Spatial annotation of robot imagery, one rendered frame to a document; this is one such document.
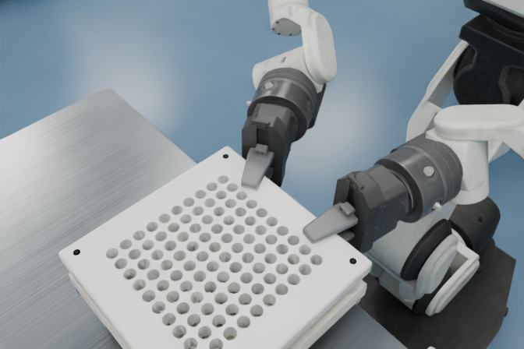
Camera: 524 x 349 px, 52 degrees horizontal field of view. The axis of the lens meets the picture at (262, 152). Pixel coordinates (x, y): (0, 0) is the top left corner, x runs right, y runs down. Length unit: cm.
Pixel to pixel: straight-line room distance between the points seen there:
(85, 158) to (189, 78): 157
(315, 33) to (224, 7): 210
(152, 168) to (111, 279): 29
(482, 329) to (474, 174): 87
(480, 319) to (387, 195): 99
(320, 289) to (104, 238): 24
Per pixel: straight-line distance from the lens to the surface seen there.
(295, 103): 73
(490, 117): 72
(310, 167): 202
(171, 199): 65
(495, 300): 163
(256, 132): 67
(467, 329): 156
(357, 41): 267
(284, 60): 82
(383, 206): 62
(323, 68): 80
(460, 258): 148
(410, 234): 104
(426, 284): 113
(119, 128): 93
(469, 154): 72
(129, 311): 58
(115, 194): 83
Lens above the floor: 149
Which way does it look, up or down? 46 degrees down
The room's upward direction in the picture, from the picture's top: straight up
